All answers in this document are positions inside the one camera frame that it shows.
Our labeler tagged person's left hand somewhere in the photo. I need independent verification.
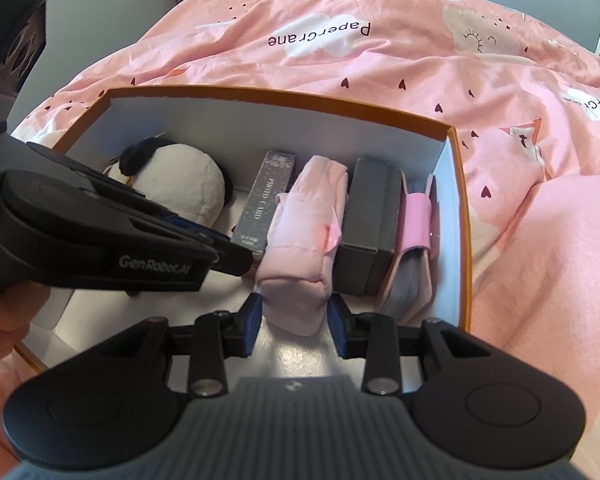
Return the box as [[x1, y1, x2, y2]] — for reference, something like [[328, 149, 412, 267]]
[[0, 287, 49, 362]]

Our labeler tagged orange cardboard box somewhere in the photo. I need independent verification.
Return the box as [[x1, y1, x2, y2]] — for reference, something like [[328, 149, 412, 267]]
[[11, 86, 473, 373]]

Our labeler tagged pink card holder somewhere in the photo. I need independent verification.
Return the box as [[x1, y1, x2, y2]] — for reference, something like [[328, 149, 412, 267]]
[[377, 172, 439, 327]]

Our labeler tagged dark grey box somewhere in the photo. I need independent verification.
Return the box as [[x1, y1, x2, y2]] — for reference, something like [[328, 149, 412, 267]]
[[340, 157, 404, 297]]

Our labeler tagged pink printed blanket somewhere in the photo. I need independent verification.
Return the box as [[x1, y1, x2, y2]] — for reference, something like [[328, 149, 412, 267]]
[[0, 0, 600, 480]]

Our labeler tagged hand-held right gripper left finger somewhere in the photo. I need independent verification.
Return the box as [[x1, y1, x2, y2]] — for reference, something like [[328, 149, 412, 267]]
[[129, 293, 264, 399]]

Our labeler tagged white round plush toy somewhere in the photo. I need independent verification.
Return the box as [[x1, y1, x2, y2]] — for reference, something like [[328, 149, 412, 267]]
[[111, 141, 234, 226]]

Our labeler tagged pink fabric pouch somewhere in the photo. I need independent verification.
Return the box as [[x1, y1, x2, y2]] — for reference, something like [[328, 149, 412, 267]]
[[256, 155, 350, 337]]

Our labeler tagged dark speckled long box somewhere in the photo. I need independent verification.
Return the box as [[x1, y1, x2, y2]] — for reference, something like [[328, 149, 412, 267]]
[[230, 150, 297, 252]]

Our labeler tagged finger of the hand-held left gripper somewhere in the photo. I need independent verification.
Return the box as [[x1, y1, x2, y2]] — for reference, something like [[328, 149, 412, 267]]
[[125, 210, 256, 277], [27, 143, 203, 235]]

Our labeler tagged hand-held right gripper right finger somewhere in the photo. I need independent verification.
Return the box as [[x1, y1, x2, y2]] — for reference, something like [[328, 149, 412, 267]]
[[327, 295, 474, 395]]

